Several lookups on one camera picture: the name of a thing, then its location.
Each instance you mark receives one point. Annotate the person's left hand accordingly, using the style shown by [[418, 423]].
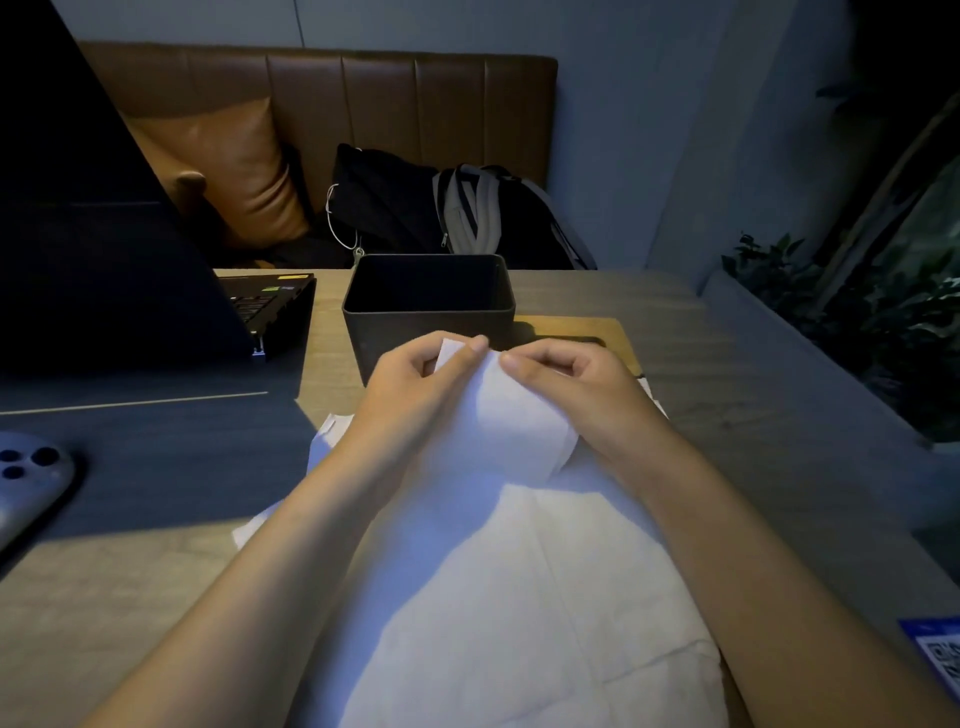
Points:
[[394, 405]]

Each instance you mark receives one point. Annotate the person's right hand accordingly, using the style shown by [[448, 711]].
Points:
[[600, 409]]

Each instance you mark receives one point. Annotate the person's left thumb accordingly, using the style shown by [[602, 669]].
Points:
[[457, 379]]

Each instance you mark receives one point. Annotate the person's right thumb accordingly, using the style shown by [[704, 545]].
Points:
[[534, 386]]

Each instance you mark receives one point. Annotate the small white paper napkin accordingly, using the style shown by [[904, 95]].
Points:
[[499, 427]]

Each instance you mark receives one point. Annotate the person's right forearm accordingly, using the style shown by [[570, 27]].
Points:
[[750, 600]]

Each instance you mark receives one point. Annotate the person's left forearm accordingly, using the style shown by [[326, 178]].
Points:
[[255, 592]]

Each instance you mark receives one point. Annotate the black rectangular bin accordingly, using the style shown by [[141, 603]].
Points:
[[420, 315]]

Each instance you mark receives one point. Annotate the wooden tray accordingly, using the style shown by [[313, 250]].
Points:
[[592, 330]]

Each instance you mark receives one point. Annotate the grey and black backpack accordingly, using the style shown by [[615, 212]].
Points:
[[517, 217]]

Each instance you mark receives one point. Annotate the black bag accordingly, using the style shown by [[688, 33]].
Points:
[[382, 199]]

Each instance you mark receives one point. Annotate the large unfolded white napkin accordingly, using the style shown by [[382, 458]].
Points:
[[510, 615]]

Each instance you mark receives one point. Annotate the grey concrete planter ledge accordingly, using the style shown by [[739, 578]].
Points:
[[810, 390]]

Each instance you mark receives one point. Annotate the brown leather bench seat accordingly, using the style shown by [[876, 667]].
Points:
[[390, 97]]

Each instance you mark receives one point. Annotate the brown leather cushion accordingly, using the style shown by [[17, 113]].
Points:
[[225, 165]]

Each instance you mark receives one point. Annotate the green leafy plants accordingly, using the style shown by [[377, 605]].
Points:
[[892, 330]]

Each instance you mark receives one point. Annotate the wooden branch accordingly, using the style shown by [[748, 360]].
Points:
[[877, 217]]

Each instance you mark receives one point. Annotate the black laptop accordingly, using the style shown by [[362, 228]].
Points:
[[90, 225]]

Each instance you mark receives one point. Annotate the silver smartphone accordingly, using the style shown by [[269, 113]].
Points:
[[26, 480]]

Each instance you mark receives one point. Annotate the blue printed card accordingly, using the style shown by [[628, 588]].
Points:
[[937, 652]]

